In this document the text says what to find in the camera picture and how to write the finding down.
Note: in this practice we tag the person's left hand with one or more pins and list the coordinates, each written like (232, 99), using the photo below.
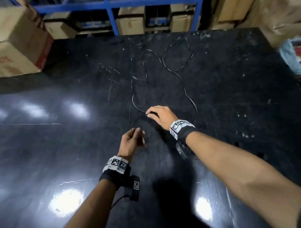
(128, 144)

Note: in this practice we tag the person's right hand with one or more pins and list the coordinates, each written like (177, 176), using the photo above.
(164, 117)

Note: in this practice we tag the person's right fingers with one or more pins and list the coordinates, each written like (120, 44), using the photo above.
(152, 110)

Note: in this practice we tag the person's left fingers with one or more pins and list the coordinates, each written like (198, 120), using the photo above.
(138, 136)

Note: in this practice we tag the person's left forearm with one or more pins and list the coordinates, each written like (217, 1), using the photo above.
(94, 206)

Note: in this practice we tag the person's right forearm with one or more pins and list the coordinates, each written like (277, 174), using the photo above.
(239, 173)

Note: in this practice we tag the right wristband with marker tags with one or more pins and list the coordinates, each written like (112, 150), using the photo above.
(181, 129)

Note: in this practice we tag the wristband with marker tags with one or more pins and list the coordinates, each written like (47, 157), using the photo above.
(115, 169)
(181, 129)

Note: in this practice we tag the left wristband with marker tags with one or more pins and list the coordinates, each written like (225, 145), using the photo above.
(115, 169)

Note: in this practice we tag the blue plastic pallet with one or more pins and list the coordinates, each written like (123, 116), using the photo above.
(157, 21)

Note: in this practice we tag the blue metal rack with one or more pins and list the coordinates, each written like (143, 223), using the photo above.
(110, 14)

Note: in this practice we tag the large cardboard box red print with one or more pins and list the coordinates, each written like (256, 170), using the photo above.
(21, 42)

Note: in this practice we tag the light blue plastic bag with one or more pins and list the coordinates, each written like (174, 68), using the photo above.
(291, 55)

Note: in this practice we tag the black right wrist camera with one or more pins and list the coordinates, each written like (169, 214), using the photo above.
(183, 150)

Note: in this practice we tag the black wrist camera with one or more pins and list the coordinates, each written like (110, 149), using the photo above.
(134, 186)
(183, 150)

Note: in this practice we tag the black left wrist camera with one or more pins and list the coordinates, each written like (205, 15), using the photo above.
(134, 186)

